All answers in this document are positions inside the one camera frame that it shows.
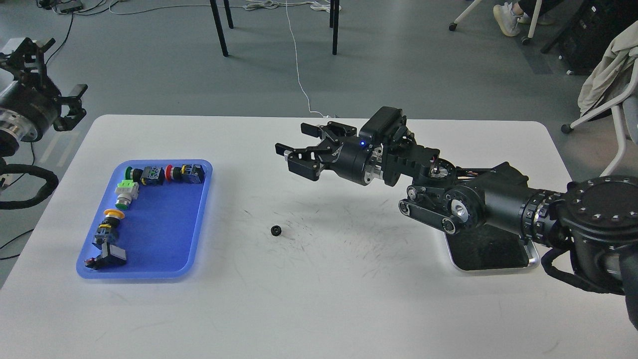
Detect shiny metal tray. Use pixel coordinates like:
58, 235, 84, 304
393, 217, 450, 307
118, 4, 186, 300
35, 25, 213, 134
445, 225, 540, 275

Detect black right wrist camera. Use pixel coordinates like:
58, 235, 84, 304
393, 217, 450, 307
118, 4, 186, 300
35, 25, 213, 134
358, 106, 405, 146

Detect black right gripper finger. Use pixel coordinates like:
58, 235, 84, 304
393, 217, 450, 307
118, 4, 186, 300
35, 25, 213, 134
274, 143, 335, 181
301, 121, 357, 148

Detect person's white sneaker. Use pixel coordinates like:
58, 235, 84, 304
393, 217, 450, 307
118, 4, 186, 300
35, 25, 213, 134
492, 2, 523, 37

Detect white chair with beige jacket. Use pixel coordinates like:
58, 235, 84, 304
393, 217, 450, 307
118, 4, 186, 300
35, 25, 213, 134
561, 22, 638, 177

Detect red push button switch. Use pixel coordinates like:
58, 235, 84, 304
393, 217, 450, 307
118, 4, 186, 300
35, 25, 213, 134
164, 164, 205, 184

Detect black switch block red tip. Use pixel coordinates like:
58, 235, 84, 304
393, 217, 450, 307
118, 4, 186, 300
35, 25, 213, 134
84, 242, 127, 270

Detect black cable on floor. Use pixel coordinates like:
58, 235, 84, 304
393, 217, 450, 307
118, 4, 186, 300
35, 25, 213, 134
38, 0, 120, 55

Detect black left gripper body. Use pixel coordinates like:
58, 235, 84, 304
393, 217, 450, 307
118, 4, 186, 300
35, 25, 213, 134
0, 80, 61, 156

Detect green push button switch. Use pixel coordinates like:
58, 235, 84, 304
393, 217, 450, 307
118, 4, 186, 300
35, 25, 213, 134
124, 166, 165, 186

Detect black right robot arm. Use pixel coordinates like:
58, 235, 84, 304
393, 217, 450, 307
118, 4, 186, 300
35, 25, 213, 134
274, 120, 638, 326

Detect black table legs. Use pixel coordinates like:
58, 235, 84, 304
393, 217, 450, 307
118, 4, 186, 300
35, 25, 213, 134
209, 0, 340, 57

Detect white cable on floor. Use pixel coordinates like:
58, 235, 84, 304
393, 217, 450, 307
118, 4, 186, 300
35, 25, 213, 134
243, 0, 342, 119

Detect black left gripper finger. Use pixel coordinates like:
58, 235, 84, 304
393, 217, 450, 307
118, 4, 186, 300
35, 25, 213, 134
53, 84, 88, 132
0, 38, 55, 90

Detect white green push button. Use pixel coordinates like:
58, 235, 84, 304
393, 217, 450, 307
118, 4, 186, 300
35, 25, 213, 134
115, 179, 140, 211

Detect yellow push button switch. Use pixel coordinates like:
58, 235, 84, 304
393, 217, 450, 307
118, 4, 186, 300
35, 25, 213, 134
93, 208, 125, 248

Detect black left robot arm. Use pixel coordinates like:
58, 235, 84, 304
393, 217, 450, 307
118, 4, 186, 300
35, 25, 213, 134
0, 38, 88, 210

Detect small black gear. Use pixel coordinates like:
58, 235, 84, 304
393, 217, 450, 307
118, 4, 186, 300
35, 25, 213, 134
270, 225, 283, 236

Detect white rolling chair base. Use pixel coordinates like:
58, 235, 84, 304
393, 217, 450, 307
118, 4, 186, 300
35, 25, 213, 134
448, 0, 545, 45

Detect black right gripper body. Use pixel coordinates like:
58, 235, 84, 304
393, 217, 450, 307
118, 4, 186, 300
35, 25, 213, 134
326, 139, 383, 185

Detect blue plastic tray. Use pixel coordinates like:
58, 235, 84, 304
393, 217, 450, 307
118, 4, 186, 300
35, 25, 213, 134
76, 159, 213, 279

